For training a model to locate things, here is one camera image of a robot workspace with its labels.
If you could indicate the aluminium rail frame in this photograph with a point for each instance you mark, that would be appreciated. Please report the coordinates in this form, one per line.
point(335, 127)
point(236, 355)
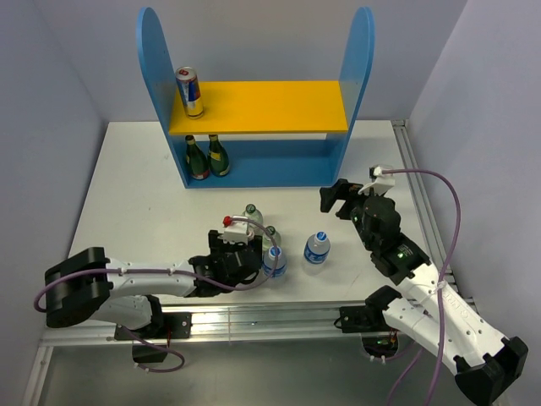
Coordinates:
point(275, 345)

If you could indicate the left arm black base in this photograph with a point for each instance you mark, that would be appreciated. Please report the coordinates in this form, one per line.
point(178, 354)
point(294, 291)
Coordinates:
point(175, 325)

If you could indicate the plastic water bottle blue cap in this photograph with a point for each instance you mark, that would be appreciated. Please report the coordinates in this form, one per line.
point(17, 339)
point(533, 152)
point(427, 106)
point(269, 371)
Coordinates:
point(274, 263)

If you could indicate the clear glass bottle green cap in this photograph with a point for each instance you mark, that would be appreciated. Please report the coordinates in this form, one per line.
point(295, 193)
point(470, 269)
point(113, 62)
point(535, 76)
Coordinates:
point(253, 213)

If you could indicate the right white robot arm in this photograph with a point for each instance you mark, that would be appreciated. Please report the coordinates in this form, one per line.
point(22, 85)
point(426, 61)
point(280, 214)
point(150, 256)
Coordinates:
point(483, 360)

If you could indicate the blue and yellow shelf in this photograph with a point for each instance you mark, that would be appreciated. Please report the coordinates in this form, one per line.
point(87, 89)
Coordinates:
point(277, 133)

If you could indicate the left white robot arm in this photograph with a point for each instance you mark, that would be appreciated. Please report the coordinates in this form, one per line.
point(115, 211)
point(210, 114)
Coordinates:
point(90, 286)

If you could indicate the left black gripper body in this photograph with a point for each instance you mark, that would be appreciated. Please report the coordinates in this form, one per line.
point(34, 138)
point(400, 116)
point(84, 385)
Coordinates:
point(228, 248)

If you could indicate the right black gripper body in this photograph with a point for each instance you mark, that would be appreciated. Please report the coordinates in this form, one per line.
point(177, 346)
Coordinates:
point(357, 210)

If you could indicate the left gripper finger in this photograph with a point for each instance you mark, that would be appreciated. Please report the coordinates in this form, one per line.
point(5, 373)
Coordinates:
point(215, 242)
point(257, 244)

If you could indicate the green bottle red label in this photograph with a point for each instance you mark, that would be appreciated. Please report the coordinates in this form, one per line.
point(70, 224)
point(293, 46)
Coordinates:
point(196, 159)

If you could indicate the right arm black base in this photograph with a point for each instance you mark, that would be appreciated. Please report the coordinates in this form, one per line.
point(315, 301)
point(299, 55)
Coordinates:
point(378, 339)

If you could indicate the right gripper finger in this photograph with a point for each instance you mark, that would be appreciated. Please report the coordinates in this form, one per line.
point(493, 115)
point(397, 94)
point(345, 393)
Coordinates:
point(349, 193)
point(327, 198)

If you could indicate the green bottle yellow label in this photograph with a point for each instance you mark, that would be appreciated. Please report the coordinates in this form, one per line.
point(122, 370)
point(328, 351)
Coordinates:
point(218, 159)

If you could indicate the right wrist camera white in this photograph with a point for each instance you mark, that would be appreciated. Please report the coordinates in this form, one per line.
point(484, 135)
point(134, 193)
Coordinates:
point(380, 181)

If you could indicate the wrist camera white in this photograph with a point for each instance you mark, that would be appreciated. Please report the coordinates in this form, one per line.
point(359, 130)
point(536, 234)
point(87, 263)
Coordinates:
point(237, 230)
point(380, 181)

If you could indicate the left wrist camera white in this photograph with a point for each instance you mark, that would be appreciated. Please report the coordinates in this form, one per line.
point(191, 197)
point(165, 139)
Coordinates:
point(237, 230)

